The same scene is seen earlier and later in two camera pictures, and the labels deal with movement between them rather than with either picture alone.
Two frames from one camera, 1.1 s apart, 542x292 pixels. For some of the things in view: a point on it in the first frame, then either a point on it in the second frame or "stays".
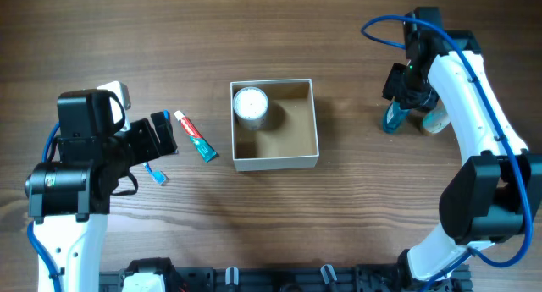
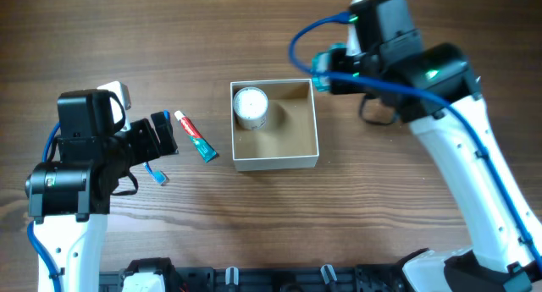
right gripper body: [408, 99] → [339, 72]
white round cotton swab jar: [251, 105] stays
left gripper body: [162, 134] stays
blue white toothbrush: [157, 175] stays
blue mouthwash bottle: [395, 118] → [320, 62]
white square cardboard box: [289, 139] stays
